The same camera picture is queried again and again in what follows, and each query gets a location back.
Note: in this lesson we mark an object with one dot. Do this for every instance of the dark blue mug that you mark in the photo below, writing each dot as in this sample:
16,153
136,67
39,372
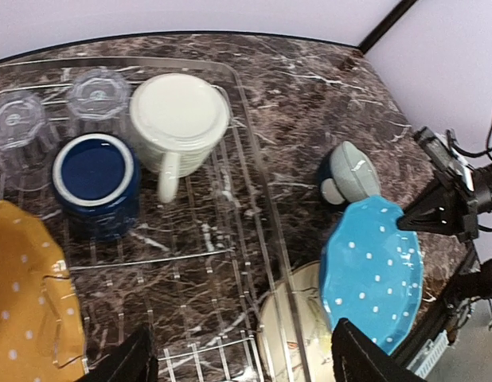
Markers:
96,179

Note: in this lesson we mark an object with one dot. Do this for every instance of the light blue slotted cable duct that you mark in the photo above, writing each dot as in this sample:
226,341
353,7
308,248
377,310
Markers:
429,355

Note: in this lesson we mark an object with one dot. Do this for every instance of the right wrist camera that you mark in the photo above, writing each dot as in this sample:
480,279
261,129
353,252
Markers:
444,158

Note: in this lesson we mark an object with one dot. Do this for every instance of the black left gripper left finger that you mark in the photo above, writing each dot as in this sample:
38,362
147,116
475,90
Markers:
133,360

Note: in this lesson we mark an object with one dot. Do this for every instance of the clear ribbed drinking glass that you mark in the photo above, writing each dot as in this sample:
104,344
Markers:
22,115

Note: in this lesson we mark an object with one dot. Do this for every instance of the black front rail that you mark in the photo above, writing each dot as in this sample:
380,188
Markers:
465,285

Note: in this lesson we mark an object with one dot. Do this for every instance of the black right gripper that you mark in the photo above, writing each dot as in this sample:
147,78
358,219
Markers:
440,197

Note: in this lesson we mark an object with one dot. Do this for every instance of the right black frame post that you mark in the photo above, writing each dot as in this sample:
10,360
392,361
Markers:
400,9

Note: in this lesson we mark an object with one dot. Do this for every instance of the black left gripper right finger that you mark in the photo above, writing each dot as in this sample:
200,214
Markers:
357,358

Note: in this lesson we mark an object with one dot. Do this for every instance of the dark lower bowl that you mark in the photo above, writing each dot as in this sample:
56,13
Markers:
323,179

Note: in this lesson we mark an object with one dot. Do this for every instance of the yellow bottom plate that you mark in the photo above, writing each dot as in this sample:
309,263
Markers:
277,340

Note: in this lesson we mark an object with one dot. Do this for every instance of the cream ribbed mug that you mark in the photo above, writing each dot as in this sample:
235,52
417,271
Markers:
177,120

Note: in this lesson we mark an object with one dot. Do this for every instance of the yellow plate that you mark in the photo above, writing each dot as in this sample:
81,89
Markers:
277,340
41,332

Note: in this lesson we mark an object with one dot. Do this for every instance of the blue plate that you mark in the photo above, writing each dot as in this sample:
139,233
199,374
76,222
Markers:
372,273

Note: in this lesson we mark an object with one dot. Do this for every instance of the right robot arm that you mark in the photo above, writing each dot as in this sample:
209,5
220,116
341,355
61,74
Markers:
461,188

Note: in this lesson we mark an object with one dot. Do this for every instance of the light green ceramic bowl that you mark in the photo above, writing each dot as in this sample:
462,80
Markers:
351,176

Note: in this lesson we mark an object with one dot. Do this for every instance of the metal wire dish rack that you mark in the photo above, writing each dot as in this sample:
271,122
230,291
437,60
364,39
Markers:
198,269

